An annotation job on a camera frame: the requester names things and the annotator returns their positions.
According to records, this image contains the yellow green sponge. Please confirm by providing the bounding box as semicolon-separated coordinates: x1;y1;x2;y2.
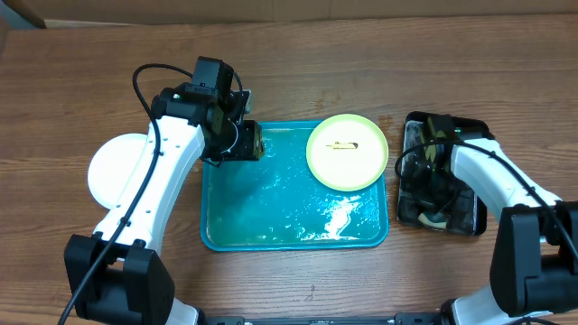
418;212;447;229

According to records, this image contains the yellow-green rimmed plate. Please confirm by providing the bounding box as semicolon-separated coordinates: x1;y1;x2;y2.
306;114;389;191

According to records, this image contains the white plate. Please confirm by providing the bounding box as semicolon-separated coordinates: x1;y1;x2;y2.
88;134;147;209

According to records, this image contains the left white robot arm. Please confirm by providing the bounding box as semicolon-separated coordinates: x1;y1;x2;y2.
59;56;265;324

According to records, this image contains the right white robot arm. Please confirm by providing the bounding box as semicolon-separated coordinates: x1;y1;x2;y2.
395;122;577;324

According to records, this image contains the black water tray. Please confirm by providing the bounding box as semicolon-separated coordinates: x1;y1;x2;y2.
395;111;494;236

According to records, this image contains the teal plastic tray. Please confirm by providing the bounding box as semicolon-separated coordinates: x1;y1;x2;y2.
200;120;389;252

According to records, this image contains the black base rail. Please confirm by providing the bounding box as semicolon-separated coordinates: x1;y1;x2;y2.
198;312;452;325

